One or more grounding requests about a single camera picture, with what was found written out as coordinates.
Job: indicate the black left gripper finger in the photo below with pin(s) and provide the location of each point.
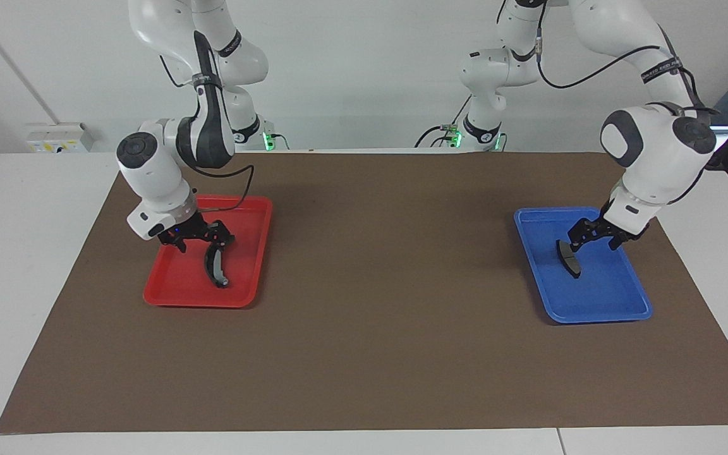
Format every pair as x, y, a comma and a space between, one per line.
575, 239
587, 232

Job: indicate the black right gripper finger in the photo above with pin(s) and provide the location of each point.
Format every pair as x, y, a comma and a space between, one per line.
227, 237
215, 232

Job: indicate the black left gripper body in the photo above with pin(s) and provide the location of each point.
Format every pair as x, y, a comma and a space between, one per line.
610, 226

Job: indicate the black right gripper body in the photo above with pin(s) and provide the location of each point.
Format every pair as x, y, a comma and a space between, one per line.
190, 229

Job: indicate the plain dark brake pad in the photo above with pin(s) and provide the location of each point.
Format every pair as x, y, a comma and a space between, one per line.
569, 259

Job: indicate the brake pad with metal clips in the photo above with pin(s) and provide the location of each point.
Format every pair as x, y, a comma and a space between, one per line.
215, 268

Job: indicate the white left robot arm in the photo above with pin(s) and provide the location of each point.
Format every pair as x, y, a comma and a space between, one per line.
655, 151

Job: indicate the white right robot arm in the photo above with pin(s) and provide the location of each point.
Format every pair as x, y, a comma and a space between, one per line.
155, 170

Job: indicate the red plastic tray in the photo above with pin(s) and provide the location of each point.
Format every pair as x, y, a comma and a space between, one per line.
181, 278

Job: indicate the blue plastic tray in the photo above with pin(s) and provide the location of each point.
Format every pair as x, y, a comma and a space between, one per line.
604, 291

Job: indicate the brown table mat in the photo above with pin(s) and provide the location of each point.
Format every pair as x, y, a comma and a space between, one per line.
376, 328

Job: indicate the white wall socket box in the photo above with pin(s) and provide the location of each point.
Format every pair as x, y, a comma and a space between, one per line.
60, 138

